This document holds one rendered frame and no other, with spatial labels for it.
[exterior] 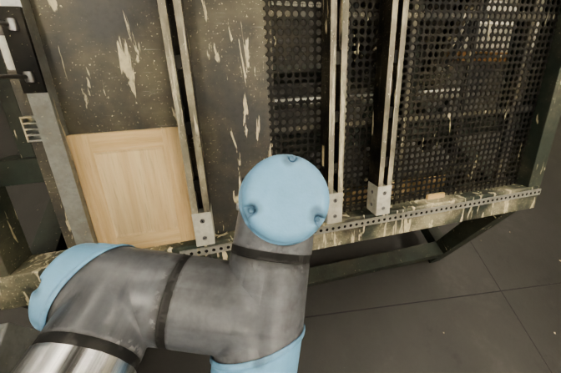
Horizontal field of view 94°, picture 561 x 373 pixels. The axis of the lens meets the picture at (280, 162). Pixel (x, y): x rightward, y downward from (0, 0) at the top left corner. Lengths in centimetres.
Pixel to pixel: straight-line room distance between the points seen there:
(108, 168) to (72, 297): 72
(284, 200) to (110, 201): 84
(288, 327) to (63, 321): 16
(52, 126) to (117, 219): 33
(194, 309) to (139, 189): 75
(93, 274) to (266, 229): 14
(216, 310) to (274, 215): 9
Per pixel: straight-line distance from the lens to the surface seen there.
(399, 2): 105
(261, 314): 23
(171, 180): 93
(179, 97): 82
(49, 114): 95
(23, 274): 118
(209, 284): 24
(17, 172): 113
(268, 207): 20
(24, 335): 116
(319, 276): 175
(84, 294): 26
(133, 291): 25
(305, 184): 21
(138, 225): 102
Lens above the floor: 181
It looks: 49 degrees down
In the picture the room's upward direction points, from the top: 8 degrees clockwise
